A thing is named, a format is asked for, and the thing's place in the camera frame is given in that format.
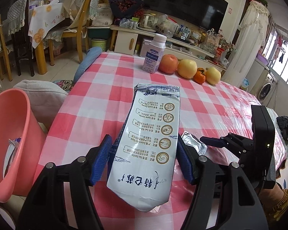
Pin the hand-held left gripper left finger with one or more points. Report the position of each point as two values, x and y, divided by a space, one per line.
100 158

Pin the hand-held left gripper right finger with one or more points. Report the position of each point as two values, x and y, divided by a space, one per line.
184 158

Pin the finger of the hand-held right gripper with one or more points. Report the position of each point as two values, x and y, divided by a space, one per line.
235 143

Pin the silver foil wrapper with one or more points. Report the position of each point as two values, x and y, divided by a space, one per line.
194 142

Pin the pink plastic bin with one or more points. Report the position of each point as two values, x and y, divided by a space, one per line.
26 124

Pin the person's right forearm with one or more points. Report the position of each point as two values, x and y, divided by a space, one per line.
278 203

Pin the dark cloth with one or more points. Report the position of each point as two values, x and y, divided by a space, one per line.
285 127

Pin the white washing machine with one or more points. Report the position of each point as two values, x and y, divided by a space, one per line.
266 91

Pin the pink checked tablecloth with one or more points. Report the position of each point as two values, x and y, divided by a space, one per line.
98 95

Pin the yellow apple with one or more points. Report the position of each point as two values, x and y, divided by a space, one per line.
213 75
187 68

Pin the orange persimmon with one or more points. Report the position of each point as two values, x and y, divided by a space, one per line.
199 76

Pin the purple basin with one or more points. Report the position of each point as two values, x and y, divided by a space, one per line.
264 58

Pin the grey cushion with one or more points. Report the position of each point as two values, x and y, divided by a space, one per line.
45 100

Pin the owl pattern cushion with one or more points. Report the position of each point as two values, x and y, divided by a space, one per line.
64 85

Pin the red packet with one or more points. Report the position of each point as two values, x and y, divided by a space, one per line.
219 54

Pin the red apple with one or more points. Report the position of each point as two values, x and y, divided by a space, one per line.
168 64

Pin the white lace appliance cover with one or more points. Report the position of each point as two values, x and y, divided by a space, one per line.
249 40

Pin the blue cloth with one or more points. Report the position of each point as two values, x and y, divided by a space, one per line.
86 62

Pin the printed paper bag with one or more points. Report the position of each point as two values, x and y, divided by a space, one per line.
210 43

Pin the white plastic bottle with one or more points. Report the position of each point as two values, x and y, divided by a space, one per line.
153 55

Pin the green waste bin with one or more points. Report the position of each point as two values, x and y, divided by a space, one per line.
98 45

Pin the lilac tin box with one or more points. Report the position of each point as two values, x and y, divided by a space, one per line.
146 46

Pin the white television cabinet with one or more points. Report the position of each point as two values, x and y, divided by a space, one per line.
123 40

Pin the clear plastic bag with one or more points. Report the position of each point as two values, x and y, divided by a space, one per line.
165 25

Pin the dark wooden chair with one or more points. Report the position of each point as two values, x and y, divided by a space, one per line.
22 40

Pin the white printed sack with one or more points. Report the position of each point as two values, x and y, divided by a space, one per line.
102 16

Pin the white electric kettle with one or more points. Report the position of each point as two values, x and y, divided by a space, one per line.
146 21

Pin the orange print tablecloth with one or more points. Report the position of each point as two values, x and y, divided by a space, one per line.
45 21

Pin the black television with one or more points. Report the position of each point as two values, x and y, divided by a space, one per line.
182 2

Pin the cream tote bag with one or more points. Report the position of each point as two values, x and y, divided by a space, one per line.
74 4

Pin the grey lace chair cover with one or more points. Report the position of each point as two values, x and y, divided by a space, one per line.
94 2

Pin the dark blue wrapped bouquet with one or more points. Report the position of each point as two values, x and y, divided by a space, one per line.
124 3

